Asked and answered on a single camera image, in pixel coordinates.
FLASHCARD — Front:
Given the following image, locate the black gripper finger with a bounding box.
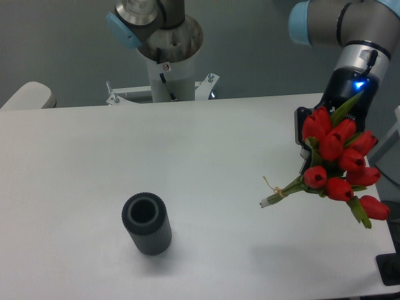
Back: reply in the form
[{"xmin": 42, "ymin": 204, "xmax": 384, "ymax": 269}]
[{"xmin": 294, "ymin": 107, "xmax": 312, "ymax": 174}]

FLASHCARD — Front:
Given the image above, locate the black robotic gripper body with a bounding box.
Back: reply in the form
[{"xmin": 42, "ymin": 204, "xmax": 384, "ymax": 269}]
[{"xmin": 314, "ymin": 69, "xmax": 379, "ymax": 131}]

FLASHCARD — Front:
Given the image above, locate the red tulip bouquet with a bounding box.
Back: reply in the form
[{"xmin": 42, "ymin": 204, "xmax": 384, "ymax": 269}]
[{"xmin": 260, "ymin": 92, "xmax": 390, "ymax": 229}]

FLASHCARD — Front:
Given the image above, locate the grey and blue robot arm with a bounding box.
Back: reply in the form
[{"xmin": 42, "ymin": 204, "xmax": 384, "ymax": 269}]
[{"xmin": 106, "ymin": 1, "xmax": 399, "ymax": 132}]

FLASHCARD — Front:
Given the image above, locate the dark grey ribbed vase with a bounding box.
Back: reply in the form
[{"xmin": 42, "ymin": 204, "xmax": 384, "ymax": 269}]
[{"xmin": 121, "ymin": 192, "xmax": 173, "ymax": 256}]

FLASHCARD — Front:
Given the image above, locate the black clamp at table edge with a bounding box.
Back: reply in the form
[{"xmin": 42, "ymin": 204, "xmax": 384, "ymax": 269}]
[{"xmin": 376, "ymin": 253, "xmax": 399, "ymax": 286}]

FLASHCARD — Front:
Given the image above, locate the white metal base frame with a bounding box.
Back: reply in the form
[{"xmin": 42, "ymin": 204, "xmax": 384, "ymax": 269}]
[{"xmin": 106, "ymin": 72, "xmax": 220, "ymax": 106}]

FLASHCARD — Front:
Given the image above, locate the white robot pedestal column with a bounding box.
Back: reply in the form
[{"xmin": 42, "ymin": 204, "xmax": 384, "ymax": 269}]
[{"xmin": 134, "ymin": 15, "xmax": 204, "ymax": 103}]

